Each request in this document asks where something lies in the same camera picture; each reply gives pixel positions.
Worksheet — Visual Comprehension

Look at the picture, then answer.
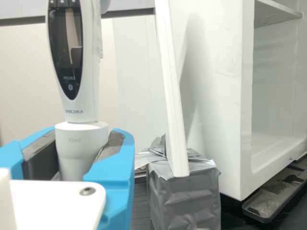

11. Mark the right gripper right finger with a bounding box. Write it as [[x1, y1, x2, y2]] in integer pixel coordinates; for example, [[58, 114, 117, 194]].
[[82, 127, 136, 230]]

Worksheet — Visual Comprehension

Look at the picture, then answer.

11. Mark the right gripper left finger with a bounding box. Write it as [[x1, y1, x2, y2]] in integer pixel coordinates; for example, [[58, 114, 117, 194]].
[[0, 126, 61, 181]]

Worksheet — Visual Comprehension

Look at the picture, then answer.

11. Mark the pipette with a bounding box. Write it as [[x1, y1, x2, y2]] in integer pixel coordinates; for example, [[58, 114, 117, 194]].
[[46, 0, 111, 182]]

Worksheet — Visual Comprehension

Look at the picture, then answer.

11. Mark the white incubator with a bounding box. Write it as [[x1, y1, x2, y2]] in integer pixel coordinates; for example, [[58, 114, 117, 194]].
[[182, 0, 307, 202]]

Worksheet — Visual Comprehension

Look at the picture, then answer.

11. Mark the black tray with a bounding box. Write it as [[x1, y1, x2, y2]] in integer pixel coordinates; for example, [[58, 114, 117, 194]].
[[240, 157, 307, 223]]

